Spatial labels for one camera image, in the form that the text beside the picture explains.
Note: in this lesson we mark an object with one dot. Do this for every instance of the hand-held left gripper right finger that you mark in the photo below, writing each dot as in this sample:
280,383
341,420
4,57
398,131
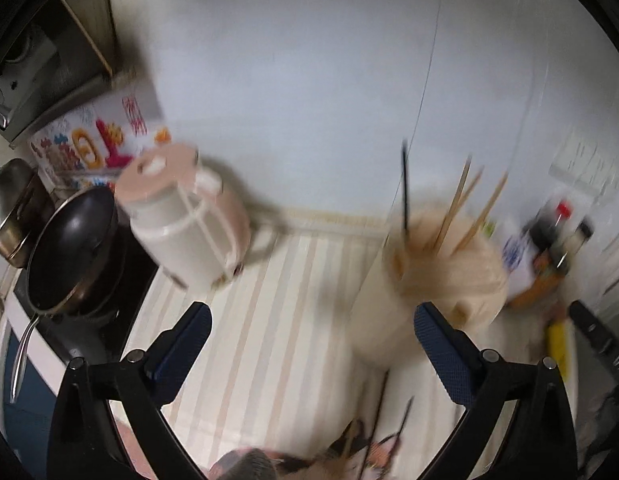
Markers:
440,355

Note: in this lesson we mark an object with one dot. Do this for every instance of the colourful printed board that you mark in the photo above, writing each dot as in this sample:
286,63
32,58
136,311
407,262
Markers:
94,145

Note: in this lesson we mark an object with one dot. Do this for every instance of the dark sauce bottle red cap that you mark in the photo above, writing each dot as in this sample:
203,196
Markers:
549,230

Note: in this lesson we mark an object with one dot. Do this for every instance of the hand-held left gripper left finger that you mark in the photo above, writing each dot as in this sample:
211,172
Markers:
185,336

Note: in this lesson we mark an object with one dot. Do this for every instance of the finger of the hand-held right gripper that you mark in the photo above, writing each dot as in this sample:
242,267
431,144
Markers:
597,335

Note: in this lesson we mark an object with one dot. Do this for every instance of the wooden chopstick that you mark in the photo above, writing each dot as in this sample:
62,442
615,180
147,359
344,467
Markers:
484,212
467,195
454,205

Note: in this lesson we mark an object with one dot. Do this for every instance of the dark chopstick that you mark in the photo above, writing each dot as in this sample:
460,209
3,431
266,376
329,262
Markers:
402,422
378,420

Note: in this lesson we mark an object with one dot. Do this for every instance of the black chopstick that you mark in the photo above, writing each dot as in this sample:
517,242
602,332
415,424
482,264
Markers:
404,190

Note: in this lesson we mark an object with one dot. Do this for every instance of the pink and white electric kettle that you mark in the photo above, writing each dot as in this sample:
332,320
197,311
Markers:
184,220

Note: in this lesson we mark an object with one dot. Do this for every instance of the beige utensil holder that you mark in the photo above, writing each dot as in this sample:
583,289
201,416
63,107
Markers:
439,280

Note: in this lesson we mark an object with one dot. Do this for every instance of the steel range hood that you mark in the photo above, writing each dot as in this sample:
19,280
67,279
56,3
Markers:
34,75

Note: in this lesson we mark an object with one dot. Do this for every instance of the black frying pan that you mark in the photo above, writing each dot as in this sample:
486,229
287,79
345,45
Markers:
69,255

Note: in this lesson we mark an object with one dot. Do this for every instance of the wooden wall cabinet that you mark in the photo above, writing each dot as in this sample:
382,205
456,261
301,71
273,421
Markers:
92,20

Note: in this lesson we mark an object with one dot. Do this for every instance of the black induction cooktop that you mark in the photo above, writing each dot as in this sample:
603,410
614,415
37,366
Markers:
134,270

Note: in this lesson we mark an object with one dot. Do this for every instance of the stainless steel pot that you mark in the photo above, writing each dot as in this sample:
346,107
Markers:
12,210

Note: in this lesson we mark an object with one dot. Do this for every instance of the white packet blue print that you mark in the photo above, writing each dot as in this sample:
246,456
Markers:
517,252

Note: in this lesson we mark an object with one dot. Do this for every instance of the dark bottle black cap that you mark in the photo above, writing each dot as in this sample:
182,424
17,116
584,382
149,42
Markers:
577,240

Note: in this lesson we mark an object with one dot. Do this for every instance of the white wall socket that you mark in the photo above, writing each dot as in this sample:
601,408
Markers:
589,160

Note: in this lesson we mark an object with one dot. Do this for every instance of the orange packet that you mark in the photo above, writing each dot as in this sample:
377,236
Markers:
537,285

